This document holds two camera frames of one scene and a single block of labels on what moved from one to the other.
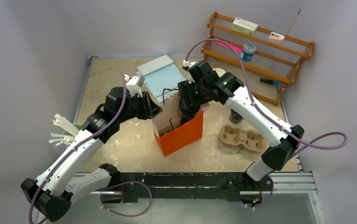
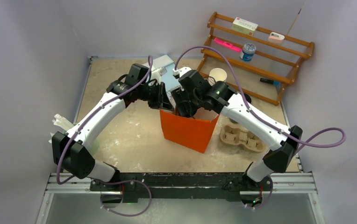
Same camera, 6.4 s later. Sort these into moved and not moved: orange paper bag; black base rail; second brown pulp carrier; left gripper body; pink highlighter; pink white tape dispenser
Moved: orange paper bag; left gripper body
Not moved: second brown pulp carrier; black base rail; pink white tape dispenser; pink highlighter
